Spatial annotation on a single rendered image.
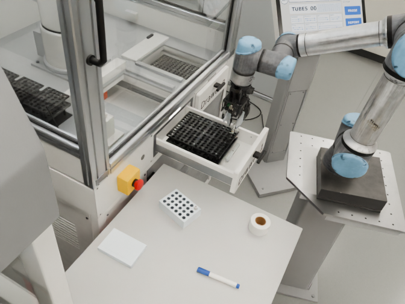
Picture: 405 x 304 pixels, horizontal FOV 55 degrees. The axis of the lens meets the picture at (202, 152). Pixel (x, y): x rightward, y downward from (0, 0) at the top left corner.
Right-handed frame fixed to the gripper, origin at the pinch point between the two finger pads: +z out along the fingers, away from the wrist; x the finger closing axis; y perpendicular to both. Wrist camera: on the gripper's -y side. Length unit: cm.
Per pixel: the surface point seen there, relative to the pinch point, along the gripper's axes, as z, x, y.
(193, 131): 4.3, -12.4, 8.3
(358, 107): 93, 45, -197
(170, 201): 14.5, -5.7, 35.1
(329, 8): -17, 8, -92
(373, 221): 17, 60, 0
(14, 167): -57, 3, 92
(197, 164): 7.8, -3.7, 20.0
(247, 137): 7.6, 5.5, -4.2
